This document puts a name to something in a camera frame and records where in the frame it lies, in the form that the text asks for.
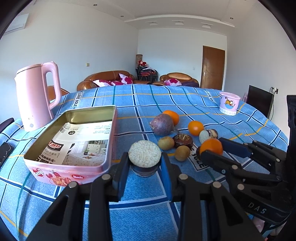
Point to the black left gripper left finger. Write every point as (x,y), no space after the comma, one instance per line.
(64,218)

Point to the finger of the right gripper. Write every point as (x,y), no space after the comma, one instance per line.
(222,164)
(256,151)

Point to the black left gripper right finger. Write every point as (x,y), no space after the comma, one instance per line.
(208,211)

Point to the orange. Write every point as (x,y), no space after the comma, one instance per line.
(195,127)
(174,116)
(212,144)

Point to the dark mangosteen shell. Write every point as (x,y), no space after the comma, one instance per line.
(183,140)

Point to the purple passion fruit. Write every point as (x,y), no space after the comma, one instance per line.
(162,125)

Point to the black monitor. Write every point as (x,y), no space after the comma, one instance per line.
(260,99)

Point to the pink cartoon cup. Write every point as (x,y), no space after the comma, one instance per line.
(229,103)

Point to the pink metal tin box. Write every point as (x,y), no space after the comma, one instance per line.
(62,175)

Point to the brown leather armchair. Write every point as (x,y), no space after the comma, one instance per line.
(177,79)

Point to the black phone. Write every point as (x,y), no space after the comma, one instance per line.
(5,151)

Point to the brown wooden door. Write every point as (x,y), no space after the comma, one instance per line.
(213,64)

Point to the pink electric kettle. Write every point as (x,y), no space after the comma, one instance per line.
(32,94)

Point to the stacked dark chairs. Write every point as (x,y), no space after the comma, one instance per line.
(144,72)

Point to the long brown leather sofa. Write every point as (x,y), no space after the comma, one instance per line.
(114,75)

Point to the white air conditioner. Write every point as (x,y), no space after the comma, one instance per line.
(17,24)

